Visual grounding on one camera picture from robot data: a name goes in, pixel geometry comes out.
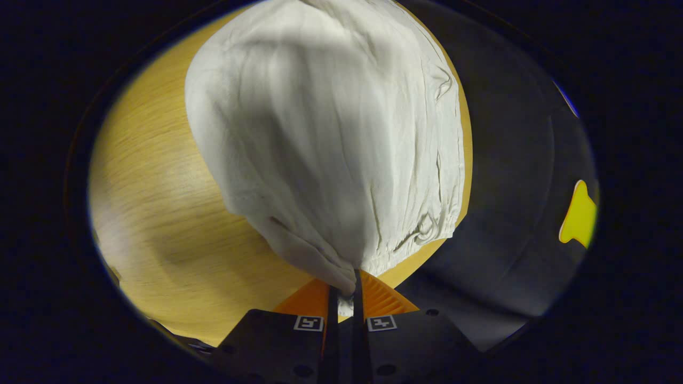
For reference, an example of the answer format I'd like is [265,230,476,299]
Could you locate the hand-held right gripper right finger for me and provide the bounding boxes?
[352,269,481,384]

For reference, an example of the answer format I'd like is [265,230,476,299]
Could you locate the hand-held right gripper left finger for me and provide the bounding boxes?
[211,277,340,384]

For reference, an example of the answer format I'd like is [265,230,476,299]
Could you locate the white jeans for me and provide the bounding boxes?
[185,0,466,316]

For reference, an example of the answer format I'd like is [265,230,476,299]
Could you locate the black backdrop cloth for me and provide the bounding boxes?
[395,0,601,353]

